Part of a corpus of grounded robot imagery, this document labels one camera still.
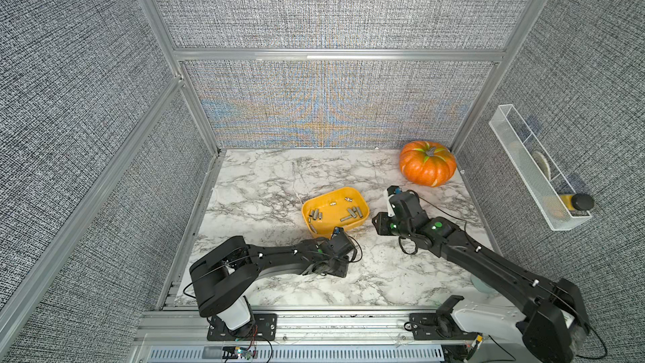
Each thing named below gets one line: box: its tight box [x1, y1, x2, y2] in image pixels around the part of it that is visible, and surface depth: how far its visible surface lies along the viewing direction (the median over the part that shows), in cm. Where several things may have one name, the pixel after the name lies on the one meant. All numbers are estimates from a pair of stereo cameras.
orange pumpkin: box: [398, 140, 457, 188], surface depth 102 cm
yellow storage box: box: [301, 186, 371, 239], surface depth 100 cm
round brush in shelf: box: [533, 150, 551, 180], surface depth 72 cm
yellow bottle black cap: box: [559, 193, 595, 211], surface depth 63 cm
